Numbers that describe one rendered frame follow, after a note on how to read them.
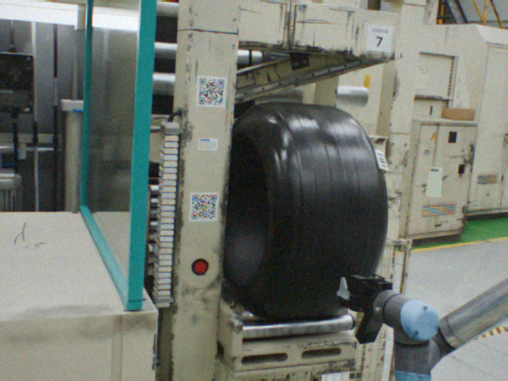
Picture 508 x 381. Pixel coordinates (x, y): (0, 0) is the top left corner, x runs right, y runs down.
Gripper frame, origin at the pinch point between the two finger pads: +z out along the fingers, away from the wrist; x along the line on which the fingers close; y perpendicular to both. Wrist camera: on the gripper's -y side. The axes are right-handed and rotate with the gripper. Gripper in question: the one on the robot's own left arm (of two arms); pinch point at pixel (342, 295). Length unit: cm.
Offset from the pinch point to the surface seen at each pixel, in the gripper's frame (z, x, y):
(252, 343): 14.3, 18.2, -14.9
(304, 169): -2.1, 12.5, 31.7
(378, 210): -4.6, -6.8, 21.8
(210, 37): 11, 33, 63
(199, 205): 15.8, 33.1, 21.6
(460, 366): 153, -163, -85
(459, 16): 719, -591, 255
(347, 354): 11.3, -8.7, -19.4
